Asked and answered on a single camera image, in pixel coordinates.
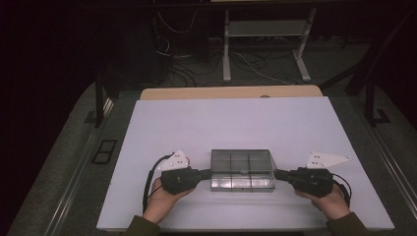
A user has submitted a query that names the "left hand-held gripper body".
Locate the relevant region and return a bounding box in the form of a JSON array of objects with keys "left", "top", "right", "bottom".
[{"left": 157, "top": 149, "right": 202, "bottom": 196}]

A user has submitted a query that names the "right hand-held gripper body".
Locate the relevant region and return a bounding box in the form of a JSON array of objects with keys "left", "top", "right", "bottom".
[{"left": 288, "top": 150, "right": 352, "bottom": 199}]

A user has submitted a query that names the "clear grey compartment box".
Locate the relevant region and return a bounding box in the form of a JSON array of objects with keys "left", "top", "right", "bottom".
[{"left": 209, "top": 148, "right": 278, "bottom": 194}]

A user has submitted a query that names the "person's left hand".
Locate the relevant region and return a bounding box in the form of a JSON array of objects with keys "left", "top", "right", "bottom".
[{"left": 142, "top": 178, "right": 195, "bottom": 226}]

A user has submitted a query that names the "person's right hand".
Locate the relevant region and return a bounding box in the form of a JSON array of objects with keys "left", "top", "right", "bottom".
[{"left": 293, "top": 184, "right": 352, "bottom": 221}]

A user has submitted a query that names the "white board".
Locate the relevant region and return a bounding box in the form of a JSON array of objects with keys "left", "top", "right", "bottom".
[{"left": 95, "top": 95, "right": 395, "bottom": 231}]

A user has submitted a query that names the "grey metal stand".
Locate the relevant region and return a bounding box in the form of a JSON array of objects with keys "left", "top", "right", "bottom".
[{"left": 222, "top": 7, "right": 318, "bottom": 84}]

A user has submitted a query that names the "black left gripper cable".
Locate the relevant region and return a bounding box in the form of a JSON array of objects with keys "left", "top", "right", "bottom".
[{"left": 142, "top": 152, "right": 175, "bottom": 214}]

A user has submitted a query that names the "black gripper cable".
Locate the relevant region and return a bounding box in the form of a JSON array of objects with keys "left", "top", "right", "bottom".
[
  {"left": 331, "top": 173, "right": 353, "bottom": 208},
  {"left": 142, "top": 152, "right": 175, "bottom": 214}
]

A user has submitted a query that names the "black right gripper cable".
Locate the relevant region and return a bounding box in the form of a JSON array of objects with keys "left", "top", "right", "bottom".
[{"left": 331, "top": 173, "right": 353, "bottom": 208}]

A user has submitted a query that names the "aluminium rail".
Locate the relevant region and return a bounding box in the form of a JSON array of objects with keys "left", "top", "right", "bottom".
[
  {"left": 42, "top": 97, "right": 115, "bottom": 236},
  {"left": 359, "top": 107, "right": 417, "bottom": 212}
]

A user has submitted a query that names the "black stand post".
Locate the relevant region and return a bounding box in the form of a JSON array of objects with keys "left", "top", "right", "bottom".
[
  {"left": 364, "top": 76, "right": 391, "bottom": 128},
  {"left": 84, "top": 72, "right": 106, "bottom": 129}
]

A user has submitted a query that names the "white cable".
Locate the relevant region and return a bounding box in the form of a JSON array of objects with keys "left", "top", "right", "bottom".
[
  {"left": 229, "top": 50, "right": 291, "bottom": 86},
  {"left": 156, "top": 11, "right": 199, "bottom": 34}
]

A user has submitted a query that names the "bundle of black cables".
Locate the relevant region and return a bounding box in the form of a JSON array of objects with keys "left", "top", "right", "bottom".
[{"left": 161, "top": 48, "right": 227, "bottom": 88}]

